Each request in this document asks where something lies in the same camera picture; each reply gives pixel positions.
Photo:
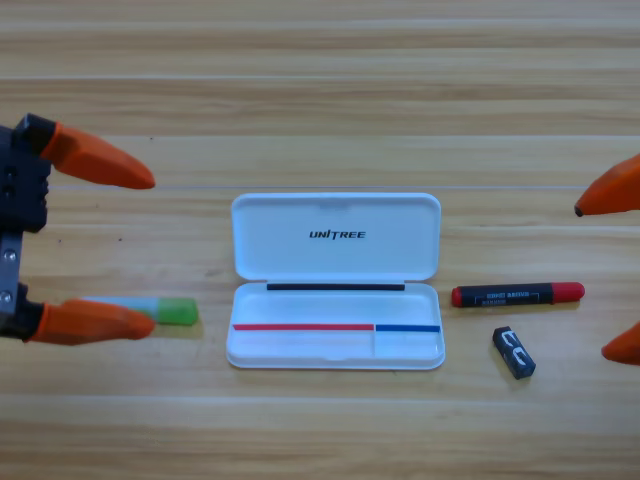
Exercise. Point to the black marker with red ends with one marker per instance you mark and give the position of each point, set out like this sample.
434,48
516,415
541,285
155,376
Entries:
515,295

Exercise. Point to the white Unitree pencil case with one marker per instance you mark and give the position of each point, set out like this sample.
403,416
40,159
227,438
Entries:
335,280

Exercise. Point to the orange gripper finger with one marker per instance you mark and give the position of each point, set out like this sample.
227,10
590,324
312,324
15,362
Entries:
615,192
627,350

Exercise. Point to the black eraser with white print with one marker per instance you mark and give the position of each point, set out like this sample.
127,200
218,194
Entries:
515,355

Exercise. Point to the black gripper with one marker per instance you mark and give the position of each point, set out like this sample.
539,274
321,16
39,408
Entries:
22,195

